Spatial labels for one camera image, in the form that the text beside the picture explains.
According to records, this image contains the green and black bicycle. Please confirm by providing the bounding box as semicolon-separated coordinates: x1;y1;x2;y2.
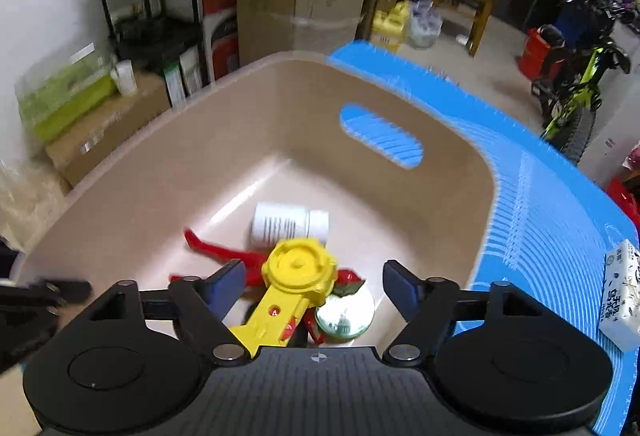
531;0;632;164

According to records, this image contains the round green lidded can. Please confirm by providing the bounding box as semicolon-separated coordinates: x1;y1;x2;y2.
315;288;376;343

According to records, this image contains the beige plastic basin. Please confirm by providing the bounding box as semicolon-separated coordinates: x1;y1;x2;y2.
10;52;501;352

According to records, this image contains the blue silicone mat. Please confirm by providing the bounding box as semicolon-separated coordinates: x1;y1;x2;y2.
327;40;640;436

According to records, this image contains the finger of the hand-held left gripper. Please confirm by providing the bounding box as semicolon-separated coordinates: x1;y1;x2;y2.
0;280;94;305

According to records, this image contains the crumpled clear plastic sheet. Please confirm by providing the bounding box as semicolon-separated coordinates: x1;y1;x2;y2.
0;161;71;241

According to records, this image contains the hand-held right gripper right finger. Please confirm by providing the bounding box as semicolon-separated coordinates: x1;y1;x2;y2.
382;260;543;363

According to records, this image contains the small white bottle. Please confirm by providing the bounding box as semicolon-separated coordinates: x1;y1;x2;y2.
111;60;138;96

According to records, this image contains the white labelled bottle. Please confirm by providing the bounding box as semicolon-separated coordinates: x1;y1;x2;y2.
251;202;331;247

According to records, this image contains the yellow plastic bag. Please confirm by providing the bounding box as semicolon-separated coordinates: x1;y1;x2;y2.
371;0;412;52

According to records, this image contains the yellow plastic toy tool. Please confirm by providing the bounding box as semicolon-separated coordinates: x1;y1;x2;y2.
227;238;340;359

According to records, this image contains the low cardboard box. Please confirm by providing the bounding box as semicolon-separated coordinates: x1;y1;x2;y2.
45;73;173;187

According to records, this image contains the red bucket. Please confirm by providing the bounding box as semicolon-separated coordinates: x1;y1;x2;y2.
518;26;563;76

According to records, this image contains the red plastic bag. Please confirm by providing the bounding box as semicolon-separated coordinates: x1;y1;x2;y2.
607;143;640;217

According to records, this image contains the white printed tissue pack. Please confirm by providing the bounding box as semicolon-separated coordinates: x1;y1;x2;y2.
598;240;640;349

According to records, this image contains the red plastic tool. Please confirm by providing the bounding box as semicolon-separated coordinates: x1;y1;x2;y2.
169;228;273;291

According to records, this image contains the clear plastic bag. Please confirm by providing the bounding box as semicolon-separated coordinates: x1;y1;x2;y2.
407;0;443;49

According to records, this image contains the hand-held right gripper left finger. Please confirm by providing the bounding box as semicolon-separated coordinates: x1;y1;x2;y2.
87;260;251;364

